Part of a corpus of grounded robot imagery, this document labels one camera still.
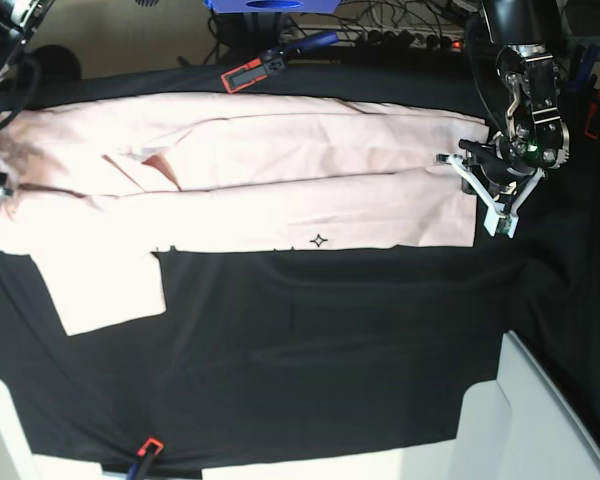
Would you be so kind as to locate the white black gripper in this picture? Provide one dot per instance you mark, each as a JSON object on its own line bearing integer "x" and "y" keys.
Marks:
{"x": 502, "y": 184}

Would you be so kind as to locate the pink T-shirt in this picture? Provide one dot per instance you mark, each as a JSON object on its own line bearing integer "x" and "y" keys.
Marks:
{"x": 100, "y": 189}

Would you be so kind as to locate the red object at right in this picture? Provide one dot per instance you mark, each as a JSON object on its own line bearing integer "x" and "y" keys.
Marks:
{"x": 591, "y": 128}

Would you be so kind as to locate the white power strip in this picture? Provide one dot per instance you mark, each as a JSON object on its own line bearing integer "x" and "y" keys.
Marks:
{"x": 360, "y": 35}

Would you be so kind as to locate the orange black clamp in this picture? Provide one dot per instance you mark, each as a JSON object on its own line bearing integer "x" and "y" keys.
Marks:
{"x": 274, "y": 61}

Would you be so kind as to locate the blue box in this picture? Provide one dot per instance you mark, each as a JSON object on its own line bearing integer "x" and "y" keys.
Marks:
{"x": 282, "y": 6}

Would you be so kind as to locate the black table cloth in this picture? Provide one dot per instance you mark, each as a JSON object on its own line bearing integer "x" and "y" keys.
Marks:
{"x": 287, "y": 355}

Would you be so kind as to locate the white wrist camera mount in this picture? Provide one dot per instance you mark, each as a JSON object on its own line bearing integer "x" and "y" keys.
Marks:
{"x": 496, "y": 224}

